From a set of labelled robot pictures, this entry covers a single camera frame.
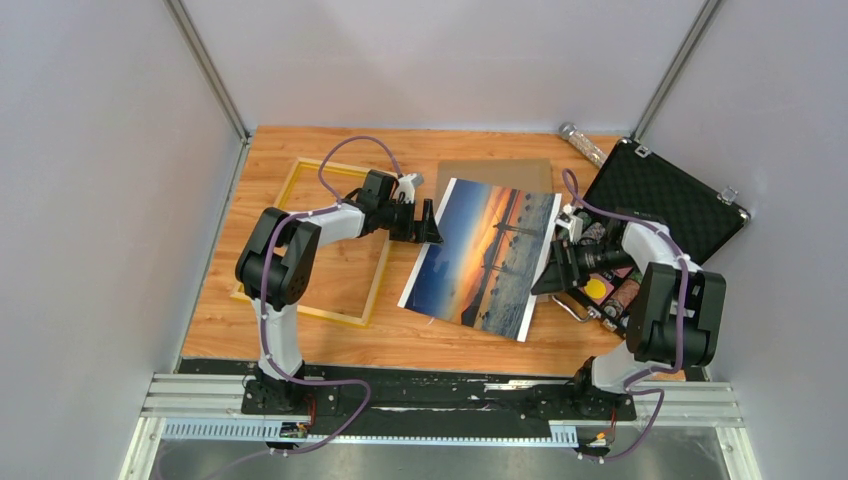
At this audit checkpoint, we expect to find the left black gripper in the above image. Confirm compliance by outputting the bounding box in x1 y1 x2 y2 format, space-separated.
379 199 444 247

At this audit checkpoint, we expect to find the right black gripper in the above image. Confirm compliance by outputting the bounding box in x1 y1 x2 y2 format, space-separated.
531 238 636 296

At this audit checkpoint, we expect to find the yellow wooden picture frame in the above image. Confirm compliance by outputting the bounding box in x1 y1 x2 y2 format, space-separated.
235 158 398 326

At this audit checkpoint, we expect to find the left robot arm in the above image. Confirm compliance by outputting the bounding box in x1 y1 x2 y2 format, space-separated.
235 170 443 415

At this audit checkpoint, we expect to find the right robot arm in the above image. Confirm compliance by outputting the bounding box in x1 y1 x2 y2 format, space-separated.
531 213 726 419

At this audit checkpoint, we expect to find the sunset landscape photo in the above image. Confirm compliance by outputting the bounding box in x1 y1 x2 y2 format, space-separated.
397 178 562 342

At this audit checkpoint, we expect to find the yellow round chip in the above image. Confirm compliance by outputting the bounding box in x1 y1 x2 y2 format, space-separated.
584 278 608 300

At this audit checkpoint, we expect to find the brown cardboard backing board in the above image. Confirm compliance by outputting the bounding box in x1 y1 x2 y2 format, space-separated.
408 159 559 316

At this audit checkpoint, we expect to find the black aluminium chip case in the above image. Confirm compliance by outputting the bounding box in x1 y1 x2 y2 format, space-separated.
564 137 751 337

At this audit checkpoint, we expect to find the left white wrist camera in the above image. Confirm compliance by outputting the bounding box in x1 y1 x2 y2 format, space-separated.
394 173 424 204

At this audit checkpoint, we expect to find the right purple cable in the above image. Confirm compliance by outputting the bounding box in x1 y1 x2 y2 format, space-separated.
561 168 690 464

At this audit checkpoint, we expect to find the purple cable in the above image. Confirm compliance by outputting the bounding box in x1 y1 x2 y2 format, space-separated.
561 168 690 464
153 135 404 480

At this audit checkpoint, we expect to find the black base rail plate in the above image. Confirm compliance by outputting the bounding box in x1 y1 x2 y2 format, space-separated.
173 357 707 442

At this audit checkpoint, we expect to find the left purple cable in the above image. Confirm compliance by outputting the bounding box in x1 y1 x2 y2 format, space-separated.
153 135 404 480

